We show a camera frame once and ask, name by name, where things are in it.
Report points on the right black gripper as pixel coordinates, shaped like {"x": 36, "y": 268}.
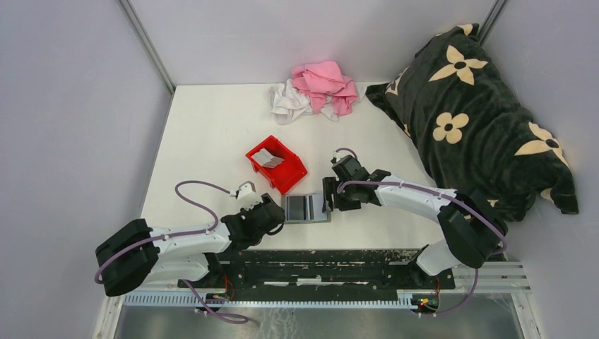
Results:
{"x": 330, "y": 184}

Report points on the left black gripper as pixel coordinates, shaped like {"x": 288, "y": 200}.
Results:
{"x": 266, "y": 199}

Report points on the red plastic bin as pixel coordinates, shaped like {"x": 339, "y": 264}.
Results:
{"x": 282, "y": 168}

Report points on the dark credit card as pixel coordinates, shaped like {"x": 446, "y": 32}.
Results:
{"x": 295, "y": 208}

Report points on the grey card holder wallet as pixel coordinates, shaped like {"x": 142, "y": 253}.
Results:
{"x": 316, "y": 209}

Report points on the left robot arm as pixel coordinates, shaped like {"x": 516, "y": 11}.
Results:
{"x": 138, "y": 254}

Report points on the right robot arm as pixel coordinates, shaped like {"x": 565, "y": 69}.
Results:
{"x": 472, "y": 230}

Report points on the stack of cards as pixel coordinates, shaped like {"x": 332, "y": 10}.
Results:
{"x": 265, "y": 159}

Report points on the white cloth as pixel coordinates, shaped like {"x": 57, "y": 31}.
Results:
{"x": 289, "y": 103}

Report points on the pink cloth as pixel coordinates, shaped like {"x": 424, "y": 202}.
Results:
{"x": 322, "y": 82}

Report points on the black floral pillow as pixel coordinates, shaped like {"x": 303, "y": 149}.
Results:
{"x": 471, "y": 131}

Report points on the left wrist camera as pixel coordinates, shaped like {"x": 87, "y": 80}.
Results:
{"x": 246, "y": 195}

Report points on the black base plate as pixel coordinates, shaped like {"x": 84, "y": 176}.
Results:
{"x": 366, "y": 275}

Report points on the aluminium rail frame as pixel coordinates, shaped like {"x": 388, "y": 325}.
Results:
{"x": 494, "y": 303}

